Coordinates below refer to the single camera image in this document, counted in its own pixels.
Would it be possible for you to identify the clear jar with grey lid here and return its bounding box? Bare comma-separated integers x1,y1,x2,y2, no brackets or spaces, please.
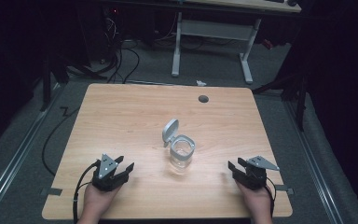
162,118,197,174

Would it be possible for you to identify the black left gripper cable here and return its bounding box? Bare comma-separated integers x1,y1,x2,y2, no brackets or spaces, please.
72,160,102,224

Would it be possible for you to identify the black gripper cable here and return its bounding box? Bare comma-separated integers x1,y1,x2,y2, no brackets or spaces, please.
265,175,278,218
72,160,102,224

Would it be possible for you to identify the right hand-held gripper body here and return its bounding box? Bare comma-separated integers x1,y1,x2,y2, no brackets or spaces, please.
233,155,281,191

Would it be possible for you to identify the grey tape strip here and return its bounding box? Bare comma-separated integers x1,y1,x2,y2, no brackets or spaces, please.
274,184,295,196
40,187,63,197

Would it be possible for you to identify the black floor cable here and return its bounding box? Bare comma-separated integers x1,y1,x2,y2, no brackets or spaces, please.
41,105,81,177

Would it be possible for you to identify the white-legged desk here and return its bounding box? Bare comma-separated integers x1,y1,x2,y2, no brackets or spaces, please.
99,0,302,85

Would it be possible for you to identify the person's right hand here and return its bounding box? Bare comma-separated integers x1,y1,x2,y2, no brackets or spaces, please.
235,180,274,224

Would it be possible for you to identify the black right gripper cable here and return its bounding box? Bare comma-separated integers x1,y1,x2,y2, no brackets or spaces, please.
265,175,278,218

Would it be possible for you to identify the bundle of black cables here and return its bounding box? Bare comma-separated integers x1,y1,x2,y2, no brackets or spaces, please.
67,15,141,85

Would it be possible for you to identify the black stand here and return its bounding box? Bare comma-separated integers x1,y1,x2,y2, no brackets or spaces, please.
38,55,70,112
252,73,309,133

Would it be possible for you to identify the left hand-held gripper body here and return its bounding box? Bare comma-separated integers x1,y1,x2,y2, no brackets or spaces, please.
91,153,130,192

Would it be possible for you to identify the metal floor rail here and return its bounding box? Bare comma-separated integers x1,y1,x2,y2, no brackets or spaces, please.
0,81,65,223
282,100,346,224

